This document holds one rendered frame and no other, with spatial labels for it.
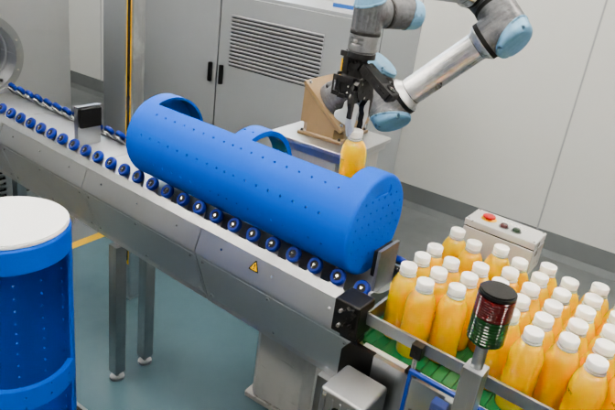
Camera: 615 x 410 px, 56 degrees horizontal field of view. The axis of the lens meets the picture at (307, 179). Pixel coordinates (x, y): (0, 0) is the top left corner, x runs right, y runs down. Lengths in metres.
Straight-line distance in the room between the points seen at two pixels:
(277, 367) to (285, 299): 0.79
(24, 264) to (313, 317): 0.72
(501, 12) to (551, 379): 0.97
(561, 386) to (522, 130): 3.01
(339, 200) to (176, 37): 2.66
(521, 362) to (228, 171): 0.89
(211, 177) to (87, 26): 5.16
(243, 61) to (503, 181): 1.99
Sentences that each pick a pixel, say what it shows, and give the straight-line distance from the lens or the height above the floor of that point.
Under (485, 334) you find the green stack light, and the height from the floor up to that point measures 1.19.
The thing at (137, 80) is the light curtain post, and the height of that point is 1.12.
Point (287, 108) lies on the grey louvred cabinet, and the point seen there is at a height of 0.86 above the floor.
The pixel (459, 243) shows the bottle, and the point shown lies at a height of 1.06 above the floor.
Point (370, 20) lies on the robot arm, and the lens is 1.43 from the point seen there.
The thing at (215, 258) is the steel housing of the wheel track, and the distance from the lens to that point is 1.78.
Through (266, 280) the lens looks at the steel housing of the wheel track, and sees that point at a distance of 1.67.
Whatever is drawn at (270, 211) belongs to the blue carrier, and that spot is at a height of 1.08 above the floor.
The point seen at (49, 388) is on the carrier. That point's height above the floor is 0.60.
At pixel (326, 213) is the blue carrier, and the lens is 1.45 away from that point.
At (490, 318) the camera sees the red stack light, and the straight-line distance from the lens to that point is 1.03.
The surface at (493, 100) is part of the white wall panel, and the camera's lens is 4.21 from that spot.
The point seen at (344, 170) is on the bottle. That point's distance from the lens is 1.53.
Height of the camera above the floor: 1.74
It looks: 22 degrees down
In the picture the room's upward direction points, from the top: 8 degrees clockwise
